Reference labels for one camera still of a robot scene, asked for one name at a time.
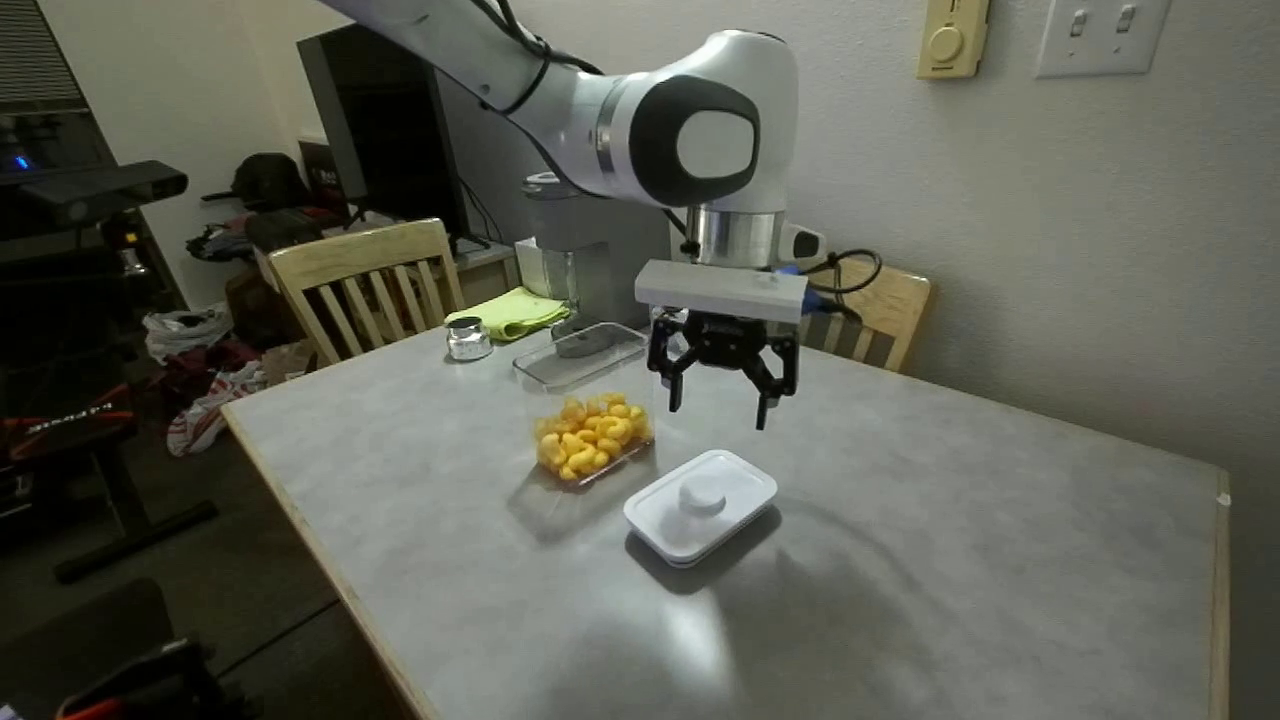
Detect grey coffee maker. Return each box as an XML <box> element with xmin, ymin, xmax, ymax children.
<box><xmin>519</xmin><ymin>171</ymin><xmax>674</xmax><ymax>359</ymax></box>

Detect yellow-green cloth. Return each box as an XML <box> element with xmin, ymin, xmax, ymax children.
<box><xmin>444</xmin><ymin>286</ymin><xmax>572</xmax><ymax>343</ymax></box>

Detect black backpack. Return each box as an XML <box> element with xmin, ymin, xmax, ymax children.
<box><xmin>202</xmin><ymin>152</ymin><xmax>313</xmax><ymax>213</ymax></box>

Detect white lid with round button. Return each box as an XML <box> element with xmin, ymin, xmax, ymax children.
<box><xmin>622</xmin><ymin>449</ymin><xmax>780</xmax><ymax>569</ymax></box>

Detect wooden chair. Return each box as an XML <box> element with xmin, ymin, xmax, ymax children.
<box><xmin>267</xmin><ymin>217</ymin><xmax>467</xmax><ymax>370</ymax></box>
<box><xmin>798</xmin><ymin>256</ymin><xmax>934</xmax><ymax>374</ymax></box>

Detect white wall switch plate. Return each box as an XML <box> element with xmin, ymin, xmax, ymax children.
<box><xmin>1035</xmin><ymin>0</ymin><xmax>1172</xmax><ymax>80</ymax></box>

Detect small glass jar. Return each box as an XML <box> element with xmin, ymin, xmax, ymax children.
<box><xmin>444</xmin><ymin>316</ymin><xmax>495</xmax><ymax>363</ymax></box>

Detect clear plastic container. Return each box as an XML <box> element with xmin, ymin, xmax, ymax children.
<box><xmin>512</xmin><ymin>321</ymin><xmax>659</xmax><ymax>492</ymax></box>

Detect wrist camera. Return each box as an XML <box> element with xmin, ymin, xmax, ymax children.
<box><xmin>634</xmin><ymin>259</ymin><xmax>809</xmax><ymax>324</ymax></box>

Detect heap of clothes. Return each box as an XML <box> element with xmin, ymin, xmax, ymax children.
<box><xmin>160</xmin><ymin>338</ymin><xmax>319</xmax><ymax>459</ymax></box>

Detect heap of yellow puffed snacks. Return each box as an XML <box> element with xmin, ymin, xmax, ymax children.
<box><xmin>535</xmin><ymin>392</ymin><xmax>655</xmax><ymax>483</ymax></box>

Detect black bag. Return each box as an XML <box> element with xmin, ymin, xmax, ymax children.
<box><xmin>0</xmin><ymin>577</ymin><xmax>246</xmax><ymax>720</ymax></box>

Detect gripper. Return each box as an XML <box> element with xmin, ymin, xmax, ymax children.
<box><xmin>646</xmin><ymin>310</ymin><xmax>802</xmax><ymax>432</ymax></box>

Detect black bench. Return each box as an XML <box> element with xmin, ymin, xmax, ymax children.
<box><xmin>0</xmin><ymin>380</ymin><xmax>219</xmax><ymax>585</ymax></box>

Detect black monitor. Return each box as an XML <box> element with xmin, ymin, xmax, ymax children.
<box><xmin>296</xmin><ymin>22</ymin><xmax>473</xmax><ymax>243</ymax></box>

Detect white plastic bag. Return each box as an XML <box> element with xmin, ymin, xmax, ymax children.
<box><xmin>142</xmin><ymin>304</ymin><xmax>235</xmax><ymax>365</ymax></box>

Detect camera on mount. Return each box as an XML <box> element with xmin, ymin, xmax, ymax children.
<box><xmin>18</xmin><ymin>159</ymin><xmax>190</xmax><ymax>229</ymax></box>

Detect window blinds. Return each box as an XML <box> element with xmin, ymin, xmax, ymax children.
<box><xmin>0</xmin><ymin>0</ymin><xmax>91</xmax><ymax>113</ymax></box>

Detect beige wall thermostat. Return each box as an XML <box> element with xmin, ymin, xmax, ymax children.
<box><xmin>916</xmin><ymin>0</ymin><xmax>992</xmax><ymax>81</ymax></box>

